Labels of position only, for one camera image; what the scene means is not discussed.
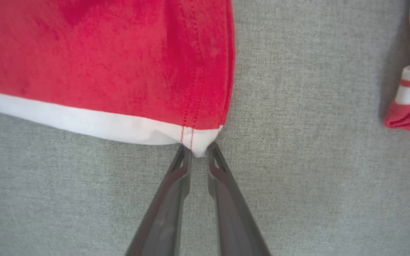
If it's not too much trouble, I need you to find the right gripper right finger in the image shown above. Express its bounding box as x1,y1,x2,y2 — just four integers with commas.
206,142,272,256

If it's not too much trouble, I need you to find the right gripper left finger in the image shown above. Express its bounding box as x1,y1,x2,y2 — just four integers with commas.
125,145,193,256

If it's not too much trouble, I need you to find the red garment with white hem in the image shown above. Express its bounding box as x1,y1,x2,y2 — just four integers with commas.
0,0,236,158

